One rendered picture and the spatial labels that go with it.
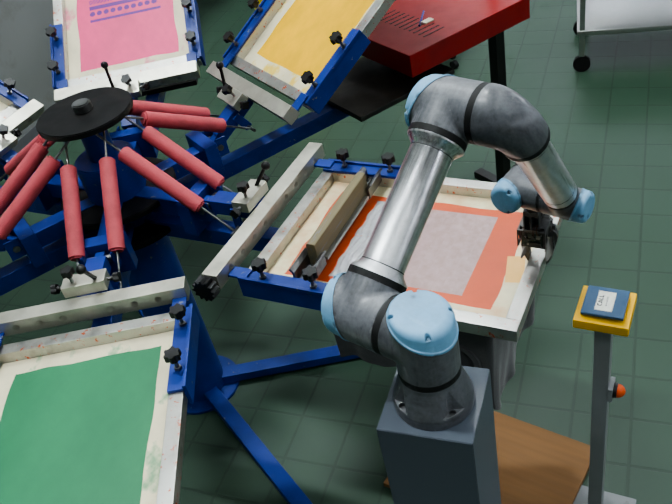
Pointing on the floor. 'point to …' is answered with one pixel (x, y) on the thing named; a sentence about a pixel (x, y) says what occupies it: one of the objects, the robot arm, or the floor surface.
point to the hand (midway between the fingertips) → (538, 256)
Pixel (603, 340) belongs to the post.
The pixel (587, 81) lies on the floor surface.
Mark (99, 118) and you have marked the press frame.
